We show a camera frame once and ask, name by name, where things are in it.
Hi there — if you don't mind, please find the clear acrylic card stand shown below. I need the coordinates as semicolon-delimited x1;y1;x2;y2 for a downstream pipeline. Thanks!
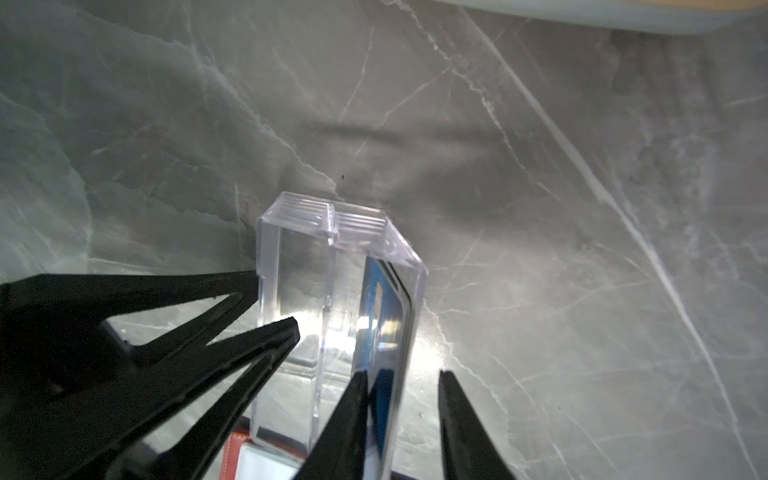
251;192;428;473

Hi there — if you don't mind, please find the red leather card holder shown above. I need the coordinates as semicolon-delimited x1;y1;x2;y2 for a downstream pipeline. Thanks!
219;432;299;480

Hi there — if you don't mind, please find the blue credit card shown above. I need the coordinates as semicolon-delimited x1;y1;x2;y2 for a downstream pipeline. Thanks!
352;257;411;479

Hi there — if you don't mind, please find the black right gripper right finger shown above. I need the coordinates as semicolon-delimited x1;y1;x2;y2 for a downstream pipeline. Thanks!
438;370;516;480

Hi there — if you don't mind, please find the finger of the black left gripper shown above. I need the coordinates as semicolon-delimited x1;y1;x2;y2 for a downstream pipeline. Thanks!
1;271;259;384
1;318;300;479

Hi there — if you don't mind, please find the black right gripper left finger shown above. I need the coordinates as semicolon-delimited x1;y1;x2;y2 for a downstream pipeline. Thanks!
294;371;369;480

